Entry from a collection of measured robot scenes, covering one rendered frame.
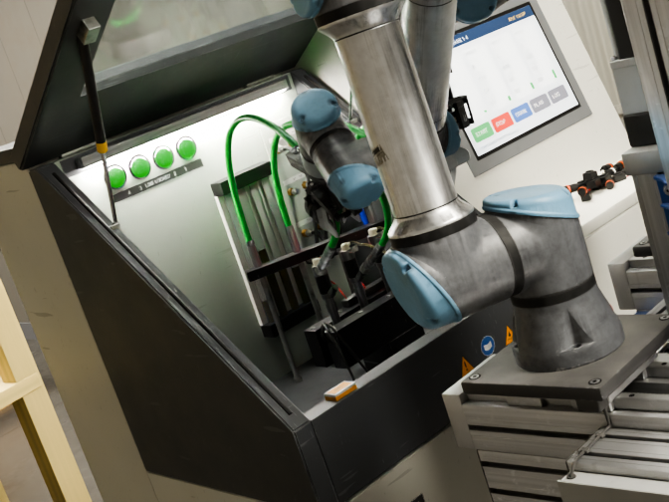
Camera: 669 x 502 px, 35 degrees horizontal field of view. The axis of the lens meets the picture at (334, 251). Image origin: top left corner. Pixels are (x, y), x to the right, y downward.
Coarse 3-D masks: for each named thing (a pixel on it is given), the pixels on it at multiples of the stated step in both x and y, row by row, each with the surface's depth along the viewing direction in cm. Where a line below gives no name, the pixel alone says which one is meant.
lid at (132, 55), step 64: (64, 0) 168; (128, 0) 180; (192, 0) 194; (256, 0) 210; (64, 64) 180; (128, 64) 199; (192, 64) 212; (256, 64) 232; (64, 128) 201; (128, 128) 219
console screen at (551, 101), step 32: (512, 0) 260; (480, 32) 251; (512, 32) 257; (544, 32) 264; (480, 64) 248; (512, 64) 254; (544, 64) 261; (480, 96) 246; (512, 96) 252; (544, 96) 258; (576, 96) 265; (480, 128) 243; (512, 128) 249; (544, 128) 255; (480, 160) 241
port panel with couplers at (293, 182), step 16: (288, 128) 242; (288, 144) 241; (288, 160) 241; (288, 176) 241; (304, 176) 244; (288, 192) 241; (304, 192) 244; (288, 208) 241; (304, 208) 244; (304, 224) 244; (304, 240) 244; (320, 240) 247
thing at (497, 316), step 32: (480, 320) 202; (512, 320) 208; (416, 352) 191; (448, 352) 196; (480, 352) 202; (384, 384) 186; (416, 384) 191; (448, 384) 196; (320, 416) 177; (352, 416) 181; (384, 416) 186; (416, 416) 191; (448, 416) 196; (320, 448) 177; (352, 448) 181; (384, 448) 186; (352, 480) 181
